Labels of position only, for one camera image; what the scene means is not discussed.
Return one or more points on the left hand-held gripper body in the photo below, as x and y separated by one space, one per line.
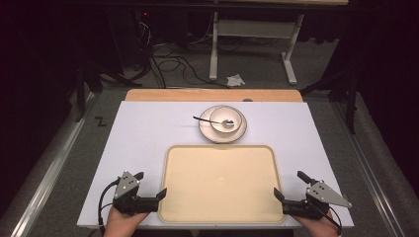
126 189

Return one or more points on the black metal stand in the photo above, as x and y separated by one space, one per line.
352 98
80 89

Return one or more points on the beige plastic tray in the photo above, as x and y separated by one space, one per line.
220 184

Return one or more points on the crumpled white paper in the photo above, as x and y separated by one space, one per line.
235 80

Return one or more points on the dark computer tower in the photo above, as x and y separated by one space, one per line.
126 36

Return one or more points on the white metal desk frame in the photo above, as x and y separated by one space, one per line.
253 29

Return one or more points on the person's right hand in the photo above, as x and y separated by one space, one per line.
318 227

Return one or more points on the aluminium floor rail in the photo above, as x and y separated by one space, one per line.
369 171
49 177

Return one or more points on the white bowl with dark rim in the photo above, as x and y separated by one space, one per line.
219 113

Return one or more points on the person's left hand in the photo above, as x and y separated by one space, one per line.
123 225

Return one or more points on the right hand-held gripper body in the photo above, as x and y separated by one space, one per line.
318 197

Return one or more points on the white table mat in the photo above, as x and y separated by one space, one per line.
138 141

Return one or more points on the white plate with dark rim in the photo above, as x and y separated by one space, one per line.
206 131

